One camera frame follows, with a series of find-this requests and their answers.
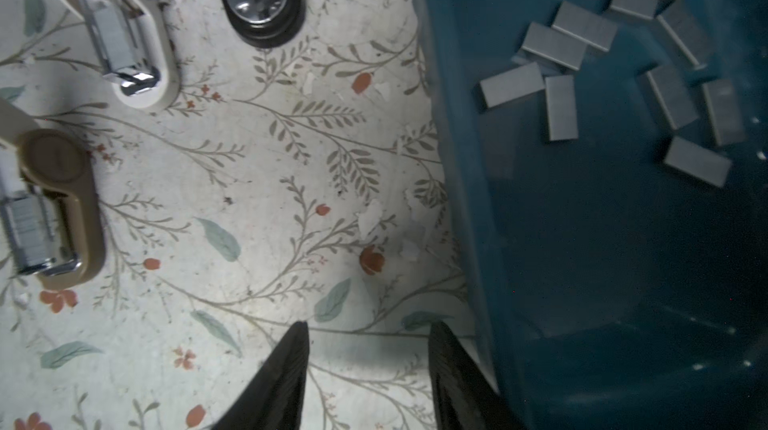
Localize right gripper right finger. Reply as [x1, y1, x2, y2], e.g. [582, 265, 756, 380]
[428, 322, 524, 430]

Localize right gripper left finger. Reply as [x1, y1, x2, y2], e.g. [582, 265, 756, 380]
[213, 321, 310, 430]

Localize teal plastic tray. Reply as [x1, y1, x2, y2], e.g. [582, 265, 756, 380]
[414, 0, 767, 429]

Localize floral patterned table mat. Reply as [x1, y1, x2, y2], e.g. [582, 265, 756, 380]
[1, 0, 474, 429]

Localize staple strips in tray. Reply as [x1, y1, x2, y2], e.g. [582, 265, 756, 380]
[478, 0, 748, 189]

